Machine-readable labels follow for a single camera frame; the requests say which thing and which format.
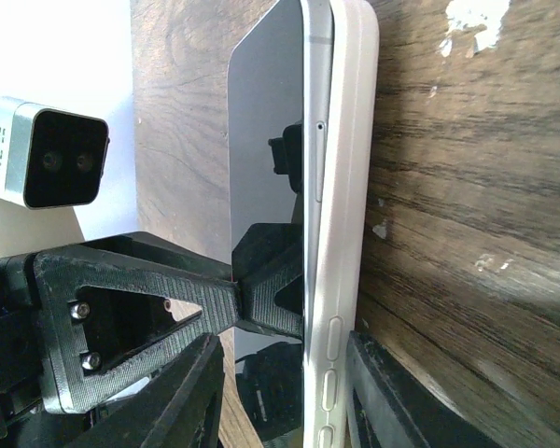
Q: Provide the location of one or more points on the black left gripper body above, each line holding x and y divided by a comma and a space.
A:
21, 346

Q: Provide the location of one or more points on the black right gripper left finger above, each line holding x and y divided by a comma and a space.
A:
179, 408

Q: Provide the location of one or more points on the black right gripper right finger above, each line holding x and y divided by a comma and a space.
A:
388, 407

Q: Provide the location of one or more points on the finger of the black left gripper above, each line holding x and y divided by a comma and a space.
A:
108, 320

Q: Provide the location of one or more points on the silver-edged black smartphone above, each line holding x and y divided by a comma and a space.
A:
278, 102

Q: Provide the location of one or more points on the cream phone case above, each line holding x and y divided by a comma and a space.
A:
351, 106

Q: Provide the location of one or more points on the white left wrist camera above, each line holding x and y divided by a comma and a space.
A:
49, 157

